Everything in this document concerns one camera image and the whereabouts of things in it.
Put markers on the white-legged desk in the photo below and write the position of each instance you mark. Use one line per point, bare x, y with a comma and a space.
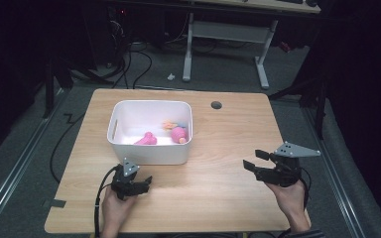
228, 31

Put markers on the metal floor rail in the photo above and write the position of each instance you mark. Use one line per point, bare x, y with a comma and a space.
16, 168
334, 178

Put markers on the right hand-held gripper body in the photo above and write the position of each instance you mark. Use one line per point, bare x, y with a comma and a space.
286, 168

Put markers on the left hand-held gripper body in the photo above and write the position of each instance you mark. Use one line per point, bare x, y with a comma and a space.
125, 183

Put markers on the white paper scrap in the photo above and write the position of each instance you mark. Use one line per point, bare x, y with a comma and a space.
171, 77

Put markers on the pink bone toy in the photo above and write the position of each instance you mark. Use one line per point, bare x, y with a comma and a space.
146, 139

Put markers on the dark computer tower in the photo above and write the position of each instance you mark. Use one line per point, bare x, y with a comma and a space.
117, 33

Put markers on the white plastic bin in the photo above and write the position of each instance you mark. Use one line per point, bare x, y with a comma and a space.
150, 112

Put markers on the black metal stand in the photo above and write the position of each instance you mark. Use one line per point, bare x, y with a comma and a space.
319, 105
49, 82

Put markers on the person's right hand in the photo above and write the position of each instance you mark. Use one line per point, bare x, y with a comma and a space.
291, 201

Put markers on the dark round table grommet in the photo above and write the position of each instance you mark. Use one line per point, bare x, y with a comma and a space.
216, 105

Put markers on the grey tape piece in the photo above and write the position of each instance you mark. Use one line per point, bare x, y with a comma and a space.
58, 203

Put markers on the person's left hand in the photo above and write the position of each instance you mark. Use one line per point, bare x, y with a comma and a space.
115, 211

